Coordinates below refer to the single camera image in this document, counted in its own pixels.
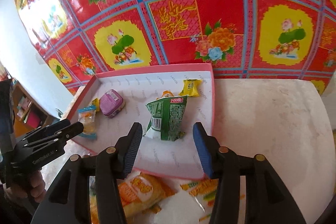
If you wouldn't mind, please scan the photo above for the green snack packet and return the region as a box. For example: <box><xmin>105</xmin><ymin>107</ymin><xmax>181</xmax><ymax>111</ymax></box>
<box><xmin>144</xmin><ymin>95</ymin><xmax>189</xmax><ymax>142</ymax></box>

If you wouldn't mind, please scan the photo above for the pink cardboard box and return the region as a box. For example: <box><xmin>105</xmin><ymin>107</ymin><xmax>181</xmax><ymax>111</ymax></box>
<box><xmin>67</xmin><ymin>63</ymin><xmax>216</xmax><ymax>180</ymax></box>

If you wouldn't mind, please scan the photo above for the person's left hand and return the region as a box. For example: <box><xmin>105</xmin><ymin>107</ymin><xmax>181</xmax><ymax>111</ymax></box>
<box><xmin>4</xmin><ymin>170</ymin><xmax>47</xmax><ymax>205</ymax></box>

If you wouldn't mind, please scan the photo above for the wooden bookshelf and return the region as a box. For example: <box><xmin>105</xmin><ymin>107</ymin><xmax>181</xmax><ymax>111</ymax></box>
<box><xmin>10</xmin><ymin>78</ymin><xmax>57</xmax><ymax>130</ymax></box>

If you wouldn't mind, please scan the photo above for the colourful gummy candy packet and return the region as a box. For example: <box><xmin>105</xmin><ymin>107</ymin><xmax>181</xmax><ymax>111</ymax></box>
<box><xmin>180</xmin><ymin>178</ymin><xmax>219</xmax><ymax>214</ymax></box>

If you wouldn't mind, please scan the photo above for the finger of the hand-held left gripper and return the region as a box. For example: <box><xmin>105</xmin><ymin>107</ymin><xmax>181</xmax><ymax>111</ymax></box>
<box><xmin>25</xmin><ymin>122</ymin><xmax>84</xmax><ymax>148</ymax></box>
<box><xmin>20</xmin><ymin>119</ymin><xmax>71</xmax><ymax>140</ymax></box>

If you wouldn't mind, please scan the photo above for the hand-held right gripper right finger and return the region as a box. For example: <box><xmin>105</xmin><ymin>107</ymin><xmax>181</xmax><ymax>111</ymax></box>
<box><xmin>192</xmin><ymin>122</ymin><xmax>306</xmax><ymax>224</ymax></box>

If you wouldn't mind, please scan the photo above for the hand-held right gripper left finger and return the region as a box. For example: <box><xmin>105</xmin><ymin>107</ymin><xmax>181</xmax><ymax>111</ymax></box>
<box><xmin>31</xmin><ymin>122</ymin><xmax>143</xmax><ymax>224</ymax></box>

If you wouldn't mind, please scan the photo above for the clear blue-edged pastry packet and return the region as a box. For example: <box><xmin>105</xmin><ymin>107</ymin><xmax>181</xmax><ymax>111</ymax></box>
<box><xmin>77</xmin><ymin>106</ymin><xmax>97</xmax><ymax>140</ymax></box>

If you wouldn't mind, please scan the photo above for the red floral printed cloth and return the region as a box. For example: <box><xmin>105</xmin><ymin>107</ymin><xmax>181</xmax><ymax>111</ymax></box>
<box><xmin>12</xmin><ymin>0</ymin><xmax>336</xmax><ymax>96</ymax></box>

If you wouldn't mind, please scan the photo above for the orange bread packet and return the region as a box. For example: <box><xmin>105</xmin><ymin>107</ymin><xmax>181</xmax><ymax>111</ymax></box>
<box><xmin>89</xmin><ymin>172</ymin><xmax>174</xmax><ymax>224</ymax></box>

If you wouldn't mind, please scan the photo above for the purple plastic case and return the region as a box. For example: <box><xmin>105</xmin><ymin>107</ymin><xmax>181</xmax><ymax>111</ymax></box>
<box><xmin>99</xmin><ymin>89</ymin><xmax>126</xmax><ymax>119</ymax></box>

